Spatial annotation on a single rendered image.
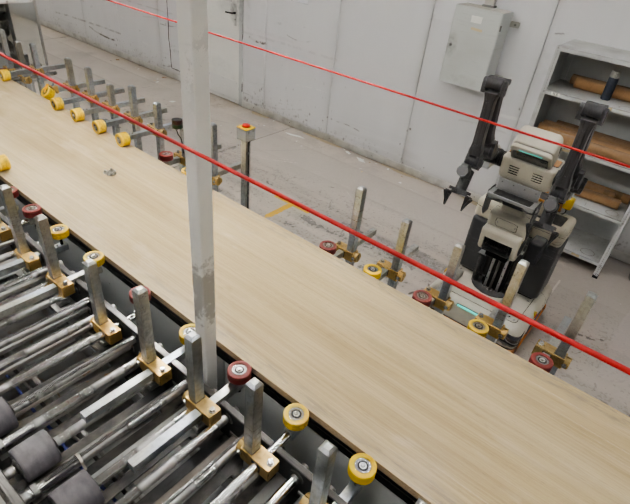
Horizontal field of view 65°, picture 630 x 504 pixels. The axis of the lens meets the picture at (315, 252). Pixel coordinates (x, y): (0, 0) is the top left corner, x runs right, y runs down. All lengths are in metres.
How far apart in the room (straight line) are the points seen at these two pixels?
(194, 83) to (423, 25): 3.88
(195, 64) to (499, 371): 1.40
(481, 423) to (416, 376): 0.25
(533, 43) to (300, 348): 3.44
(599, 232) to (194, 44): 4.06
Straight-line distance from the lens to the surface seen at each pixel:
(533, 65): 4.58
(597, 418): 1.93
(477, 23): 4.47
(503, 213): 2.91
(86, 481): 1.58
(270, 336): 1.80
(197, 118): 1.24
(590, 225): 4.77
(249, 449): 1.55
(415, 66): 5.00
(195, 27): 1.19
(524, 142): 2.69
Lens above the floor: 2.17
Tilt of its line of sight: 35 degrees down
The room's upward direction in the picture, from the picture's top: 7 degrees clockwise
